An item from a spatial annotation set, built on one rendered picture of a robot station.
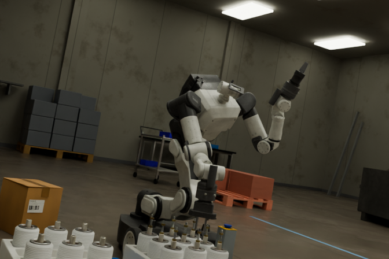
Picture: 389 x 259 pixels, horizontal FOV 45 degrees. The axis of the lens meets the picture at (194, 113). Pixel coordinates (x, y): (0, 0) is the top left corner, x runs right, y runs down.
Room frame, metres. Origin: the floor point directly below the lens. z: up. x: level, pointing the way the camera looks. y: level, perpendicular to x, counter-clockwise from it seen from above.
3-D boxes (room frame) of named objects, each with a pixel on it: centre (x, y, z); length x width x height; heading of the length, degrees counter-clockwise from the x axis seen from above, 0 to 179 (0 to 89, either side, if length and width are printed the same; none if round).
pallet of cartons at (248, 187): (6.78, -0.64, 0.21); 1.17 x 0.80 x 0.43; 29
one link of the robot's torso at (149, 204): (2.97, 0.10, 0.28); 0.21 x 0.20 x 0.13; 28
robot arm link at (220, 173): (2.08, -0.12, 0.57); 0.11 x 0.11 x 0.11; 12
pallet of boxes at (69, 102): (9.73, 2.68, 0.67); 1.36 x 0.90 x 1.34; 118
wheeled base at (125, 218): (2.94, 0.09, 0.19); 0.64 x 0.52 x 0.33; 28
